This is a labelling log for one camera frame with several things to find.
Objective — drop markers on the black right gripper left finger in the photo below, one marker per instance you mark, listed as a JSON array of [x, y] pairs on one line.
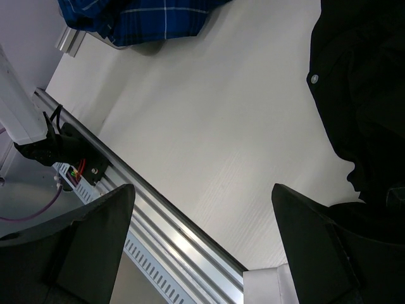
[[73, 258]]

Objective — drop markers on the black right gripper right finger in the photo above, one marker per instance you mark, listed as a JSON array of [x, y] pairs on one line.
[[344, 253]]

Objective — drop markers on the black shirt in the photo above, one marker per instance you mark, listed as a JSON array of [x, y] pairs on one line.
[[356, 78]]

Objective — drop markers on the blue plaid shirt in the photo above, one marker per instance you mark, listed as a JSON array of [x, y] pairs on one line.
[[128, 23]]

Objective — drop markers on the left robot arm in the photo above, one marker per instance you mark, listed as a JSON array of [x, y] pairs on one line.
[[36, 135]]

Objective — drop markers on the white slotted cable duct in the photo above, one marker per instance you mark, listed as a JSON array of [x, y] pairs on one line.
[[141, 278]]

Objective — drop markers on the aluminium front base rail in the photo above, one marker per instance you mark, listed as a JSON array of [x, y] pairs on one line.
[[203, 270]]

